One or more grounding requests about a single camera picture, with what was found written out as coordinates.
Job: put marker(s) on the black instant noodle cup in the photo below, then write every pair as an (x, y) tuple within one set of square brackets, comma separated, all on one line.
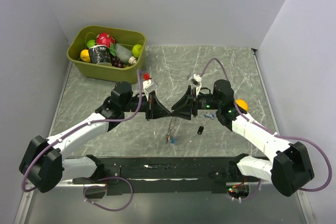
[(100, 55)]

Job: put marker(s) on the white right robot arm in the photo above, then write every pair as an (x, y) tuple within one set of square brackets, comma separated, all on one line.
[(287, 165)]

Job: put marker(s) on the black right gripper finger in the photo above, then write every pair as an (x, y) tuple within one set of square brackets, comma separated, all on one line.
[(186, 115), (184, 104)]

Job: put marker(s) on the red dragon fruit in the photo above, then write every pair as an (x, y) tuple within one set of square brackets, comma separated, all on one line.
[(105, 39)]

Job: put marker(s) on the loose black key tag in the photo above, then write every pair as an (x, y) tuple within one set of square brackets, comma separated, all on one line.
[(200, 130)]

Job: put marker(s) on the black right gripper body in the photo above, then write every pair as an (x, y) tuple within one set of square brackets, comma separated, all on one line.
[(207, 102)]

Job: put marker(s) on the dark purple grapes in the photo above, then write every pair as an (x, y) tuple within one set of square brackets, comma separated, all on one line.
[(116, 62)]

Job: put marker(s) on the green apple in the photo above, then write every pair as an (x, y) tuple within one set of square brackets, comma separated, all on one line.
[(136, 50)]

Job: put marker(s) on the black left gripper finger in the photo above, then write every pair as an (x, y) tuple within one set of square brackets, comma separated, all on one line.
[(157, 108), (158, 115)]

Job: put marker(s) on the silver key with black tag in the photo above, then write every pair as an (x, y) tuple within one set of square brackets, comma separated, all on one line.
[(203, 123)]

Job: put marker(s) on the yellow lemon on table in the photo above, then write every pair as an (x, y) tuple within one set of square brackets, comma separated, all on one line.
[(242, 103)]

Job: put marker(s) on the blue key tag key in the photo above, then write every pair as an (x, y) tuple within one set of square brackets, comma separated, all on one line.
[(209, 115)]

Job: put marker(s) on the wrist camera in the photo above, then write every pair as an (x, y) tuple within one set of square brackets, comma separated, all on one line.
[(149, 85), (196, 80)]

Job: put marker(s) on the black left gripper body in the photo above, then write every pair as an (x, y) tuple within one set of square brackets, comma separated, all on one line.
[(134, 104)]

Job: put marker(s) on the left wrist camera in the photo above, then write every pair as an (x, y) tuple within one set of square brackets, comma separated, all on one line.
[(149, 85)]

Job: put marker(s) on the yellow lemon in bin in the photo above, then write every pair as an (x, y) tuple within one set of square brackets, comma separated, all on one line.
[(84, 55)]

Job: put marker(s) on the green lime in bin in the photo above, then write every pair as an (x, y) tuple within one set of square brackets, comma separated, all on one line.
[(91, 43)]

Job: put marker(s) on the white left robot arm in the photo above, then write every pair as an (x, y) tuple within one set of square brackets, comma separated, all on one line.
[(46, 161)]

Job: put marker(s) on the grey plastic bottle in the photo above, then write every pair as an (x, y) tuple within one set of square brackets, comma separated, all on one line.
[(124, 54)]

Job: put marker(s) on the olive green plastic bin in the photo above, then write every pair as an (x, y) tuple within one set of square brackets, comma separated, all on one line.
[(127, 38)]

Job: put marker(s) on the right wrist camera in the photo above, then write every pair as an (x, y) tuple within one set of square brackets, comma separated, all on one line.
[(196, 80)]

